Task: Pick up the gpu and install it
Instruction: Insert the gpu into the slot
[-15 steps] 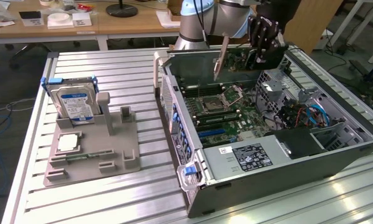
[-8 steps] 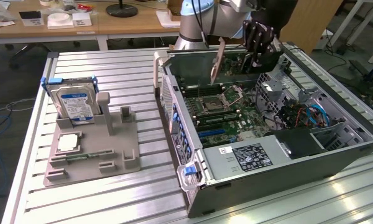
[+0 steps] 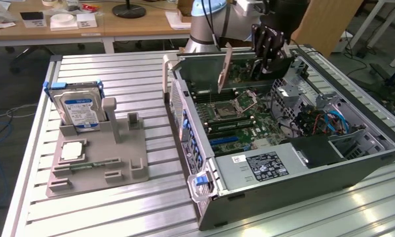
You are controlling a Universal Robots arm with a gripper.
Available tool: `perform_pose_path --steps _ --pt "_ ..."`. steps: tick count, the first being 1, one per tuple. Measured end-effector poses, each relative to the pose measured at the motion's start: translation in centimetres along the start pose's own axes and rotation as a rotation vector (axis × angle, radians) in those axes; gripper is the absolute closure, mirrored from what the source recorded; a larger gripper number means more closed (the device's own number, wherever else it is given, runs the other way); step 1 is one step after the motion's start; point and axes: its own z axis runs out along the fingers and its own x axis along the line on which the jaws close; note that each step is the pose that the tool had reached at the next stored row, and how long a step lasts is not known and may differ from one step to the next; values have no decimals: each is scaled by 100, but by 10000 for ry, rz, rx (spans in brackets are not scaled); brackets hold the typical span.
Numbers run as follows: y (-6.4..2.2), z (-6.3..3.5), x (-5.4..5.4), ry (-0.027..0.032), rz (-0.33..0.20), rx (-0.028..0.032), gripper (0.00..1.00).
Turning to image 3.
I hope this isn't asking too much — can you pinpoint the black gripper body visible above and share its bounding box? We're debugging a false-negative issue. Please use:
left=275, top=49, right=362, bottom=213
left=260, top=0, right=310, bottom=40

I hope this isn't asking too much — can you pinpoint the graphics card with metal bracket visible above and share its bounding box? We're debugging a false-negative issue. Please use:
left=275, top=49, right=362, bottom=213
left=216, top=41, right=296, bottom=94

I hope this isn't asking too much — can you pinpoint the wooden cabinet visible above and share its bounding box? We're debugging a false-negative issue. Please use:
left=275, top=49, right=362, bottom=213
left=290, top=0, right=365, bottom=58

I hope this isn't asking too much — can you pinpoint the white floor socket box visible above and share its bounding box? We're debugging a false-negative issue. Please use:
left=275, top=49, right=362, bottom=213
left=336, top=31, right=355, bottom=54

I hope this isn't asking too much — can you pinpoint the perforated metal disk bay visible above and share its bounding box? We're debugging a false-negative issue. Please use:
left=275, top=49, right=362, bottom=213
left=270, top=74, right=319, bottom=124

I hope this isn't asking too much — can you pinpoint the metal socket cover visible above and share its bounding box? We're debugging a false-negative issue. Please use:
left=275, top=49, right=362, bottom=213
left=234, top=89, right=259, bottom=112

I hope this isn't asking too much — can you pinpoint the brown cardboard box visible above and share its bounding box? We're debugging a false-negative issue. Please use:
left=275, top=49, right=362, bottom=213
left=176, top=0, right=196, bottom=18

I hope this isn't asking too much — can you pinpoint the white flat box stack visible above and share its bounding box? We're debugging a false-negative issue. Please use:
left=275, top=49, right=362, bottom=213
left=164, top=11, right=194, bottom=31

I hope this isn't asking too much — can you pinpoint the CPU socket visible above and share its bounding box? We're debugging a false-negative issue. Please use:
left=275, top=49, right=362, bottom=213
left=211, top=101, right=242, bottom=122

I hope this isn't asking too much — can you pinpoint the green motherboard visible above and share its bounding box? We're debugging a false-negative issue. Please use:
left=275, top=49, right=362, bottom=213
left=187, top=81, right=296, bottom=158

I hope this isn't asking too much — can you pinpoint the RAM stick with black label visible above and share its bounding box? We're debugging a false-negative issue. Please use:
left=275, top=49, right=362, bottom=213
left=206, top=119, right=255, bottom=129

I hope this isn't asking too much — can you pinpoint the long wooden desk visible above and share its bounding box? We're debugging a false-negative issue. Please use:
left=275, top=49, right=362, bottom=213
left=0, top=0, right=284, bottom=47

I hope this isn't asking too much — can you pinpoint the black round lamp base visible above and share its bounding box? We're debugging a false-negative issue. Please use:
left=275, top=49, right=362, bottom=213
left=111, top=0, right=147, bottom=19

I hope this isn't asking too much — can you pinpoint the blue expansion slot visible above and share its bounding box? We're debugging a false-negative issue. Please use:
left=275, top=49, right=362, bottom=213
left=210, top=136, right=238, bottom=147

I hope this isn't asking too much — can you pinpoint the grey power supply unit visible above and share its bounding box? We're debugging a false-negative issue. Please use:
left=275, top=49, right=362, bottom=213
left=214, top=143, right=310, bottom=193

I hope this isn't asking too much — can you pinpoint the red packet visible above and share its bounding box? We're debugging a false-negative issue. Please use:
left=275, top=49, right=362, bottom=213
left=80, top=2, right=99, bottom=13

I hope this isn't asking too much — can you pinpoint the small white labelled box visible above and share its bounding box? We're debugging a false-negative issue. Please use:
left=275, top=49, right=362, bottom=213
left=76, top=13, right=99, bottom=29

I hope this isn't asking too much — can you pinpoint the dark grey open PC case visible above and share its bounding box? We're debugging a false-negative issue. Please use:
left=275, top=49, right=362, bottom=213
left=163, top=45, right=395, bottom=232

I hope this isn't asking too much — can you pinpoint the hard disk with blue caddy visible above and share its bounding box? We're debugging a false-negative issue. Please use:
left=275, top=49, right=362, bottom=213
left=43, top=79, right=105, bottom=135

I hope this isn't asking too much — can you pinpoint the white box with black top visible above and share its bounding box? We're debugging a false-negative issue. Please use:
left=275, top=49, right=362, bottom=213
left=19, top=11, right=48, bottom=29

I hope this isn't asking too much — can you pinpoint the green RAM stick bare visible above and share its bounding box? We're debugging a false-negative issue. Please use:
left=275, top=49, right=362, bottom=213
left=69, top=160, right=115, bottom=170

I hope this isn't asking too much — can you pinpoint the silver CPU chip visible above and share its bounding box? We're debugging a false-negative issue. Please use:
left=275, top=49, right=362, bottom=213
left=60, top=142, right=85, bottom=160

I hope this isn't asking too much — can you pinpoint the black chair base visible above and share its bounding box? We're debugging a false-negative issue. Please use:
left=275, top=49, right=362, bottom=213
left=4, top=43, right=87, bottom=74

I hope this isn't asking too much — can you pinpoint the grey plastic parts rack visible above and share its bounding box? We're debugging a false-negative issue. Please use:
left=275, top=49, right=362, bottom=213
left=45, top=97, right=151, bottom=198

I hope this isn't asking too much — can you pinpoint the thin black cable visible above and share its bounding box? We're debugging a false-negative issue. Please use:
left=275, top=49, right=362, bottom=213
left=291, top=39, right=320, bottom=55

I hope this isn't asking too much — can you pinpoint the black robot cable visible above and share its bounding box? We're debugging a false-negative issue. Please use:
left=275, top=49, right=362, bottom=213
left=199, top=0, right=220, bottom=49

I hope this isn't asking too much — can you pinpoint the white metal table frame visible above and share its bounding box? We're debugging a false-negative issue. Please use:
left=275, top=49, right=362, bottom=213
left=349, top=0, right=395, bottom=68

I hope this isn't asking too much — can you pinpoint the red wire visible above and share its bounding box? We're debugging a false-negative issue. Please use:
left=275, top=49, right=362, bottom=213
left=314, top=113, right=327, bottom=135

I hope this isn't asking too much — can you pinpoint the blue wire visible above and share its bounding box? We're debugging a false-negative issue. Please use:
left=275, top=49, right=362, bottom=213
left=326, top=110, right=350, bottom=136

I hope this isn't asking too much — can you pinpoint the white box with tape ring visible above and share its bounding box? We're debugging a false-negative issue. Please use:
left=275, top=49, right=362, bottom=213
left=49, top=13, right=80, bottom=32

